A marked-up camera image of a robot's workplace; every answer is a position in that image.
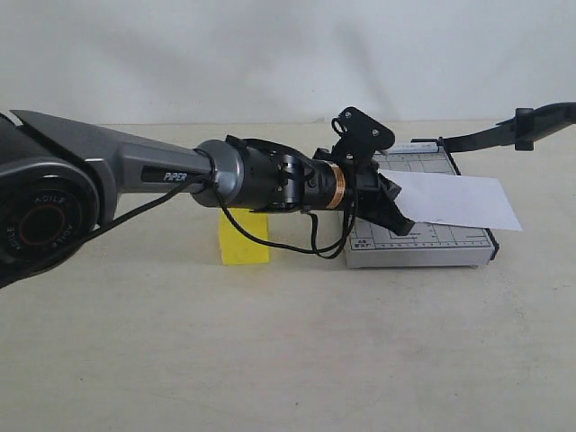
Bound white paper sheet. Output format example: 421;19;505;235
382;170;523;231

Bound grey paper cutter base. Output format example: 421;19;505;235
345;139;500;268

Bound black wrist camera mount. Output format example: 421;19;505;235
330;106;396;165

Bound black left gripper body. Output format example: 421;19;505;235
346;159;387;212

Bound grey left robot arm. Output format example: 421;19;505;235
1;109;414;285

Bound black cutter blade arm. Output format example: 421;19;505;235
438;102;575;153

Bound yellow foam cube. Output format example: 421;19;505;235
219;209;270;266

